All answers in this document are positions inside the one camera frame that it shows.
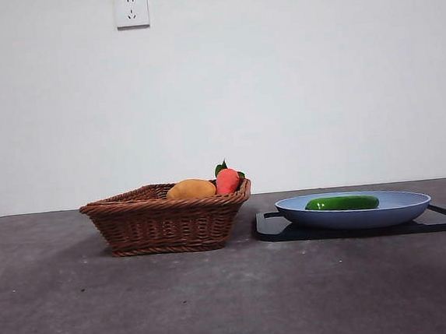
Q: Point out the green pepper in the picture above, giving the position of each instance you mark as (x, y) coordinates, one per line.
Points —
(341, 203)

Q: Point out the blue round plate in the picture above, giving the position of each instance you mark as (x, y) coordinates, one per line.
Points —
(352, 214)

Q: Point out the orange carrot with green leaves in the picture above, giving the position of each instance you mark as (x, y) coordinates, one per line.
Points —
(227, 180)

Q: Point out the dark rectangular tray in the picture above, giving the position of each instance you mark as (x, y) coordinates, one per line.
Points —
(273, 229)

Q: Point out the brown wicker basket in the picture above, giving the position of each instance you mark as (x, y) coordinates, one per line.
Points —
(161, 225)

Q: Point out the white wall socket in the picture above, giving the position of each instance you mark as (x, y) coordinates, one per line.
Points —
(132, 9)

